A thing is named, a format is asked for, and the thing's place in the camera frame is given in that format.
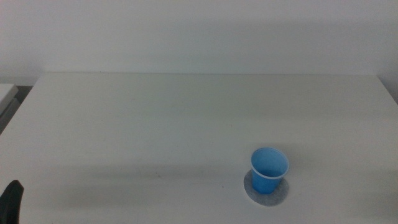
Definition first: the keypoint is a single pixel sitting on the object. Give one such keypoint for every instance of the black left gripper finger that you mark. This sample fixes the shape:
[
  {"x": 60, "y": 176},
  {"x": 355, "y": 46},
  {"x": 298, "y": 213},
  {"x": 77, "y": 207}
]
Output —
[{"x": 11, "y": 202}]

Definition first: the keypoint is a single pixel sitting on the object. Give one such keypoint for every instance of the blue plastic cup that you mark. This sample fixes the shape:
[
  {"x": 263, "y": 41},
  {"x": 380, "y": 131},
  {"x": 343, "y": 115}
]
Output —
[{"x": 264, "y": 185}]

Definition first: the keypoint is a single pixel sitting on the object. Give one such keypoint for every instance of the round grey cup mat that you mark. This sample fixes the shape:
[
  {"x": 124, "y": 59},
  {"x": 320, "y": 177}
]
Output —
[{"x": 268, "y": 199}]

